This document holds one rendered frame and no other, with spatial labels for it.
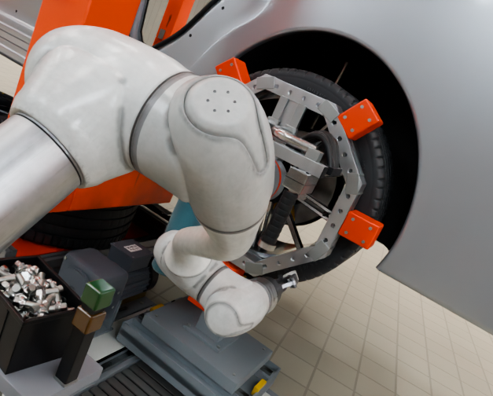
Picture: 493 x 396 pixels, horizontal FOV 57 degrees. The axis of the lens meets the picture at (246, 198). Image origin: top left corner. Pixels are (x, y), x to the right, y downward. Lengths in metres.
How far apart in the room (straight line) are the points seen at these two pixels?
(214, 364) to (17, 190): 1.17
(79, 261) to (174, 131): 1.05
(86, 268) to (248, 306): 0.63
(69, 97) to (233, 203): 0.20
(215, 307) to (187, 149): 0.54
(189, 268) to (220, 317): 0.12
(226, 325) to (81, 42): 0.60
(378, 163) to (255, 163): 0.86
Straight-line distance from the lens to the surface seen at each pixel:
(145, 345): 1.64
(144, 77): 0.50
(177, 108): 0.44
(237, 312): 0.92
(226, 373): 1.55
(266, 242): 1.06
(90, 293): 0.85
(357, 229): 1.22
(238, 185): 0.46
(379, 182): 1.29
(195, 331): 1.64
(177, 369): 1.60
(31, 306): 0.92
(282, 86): 1.30
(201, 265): 0.97
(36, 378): 0.96
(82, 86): 0.51
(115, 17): 1.29
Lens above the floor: 1.08
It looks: 14 degrees down
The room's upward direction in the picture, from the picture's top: 24 degrees clockwise
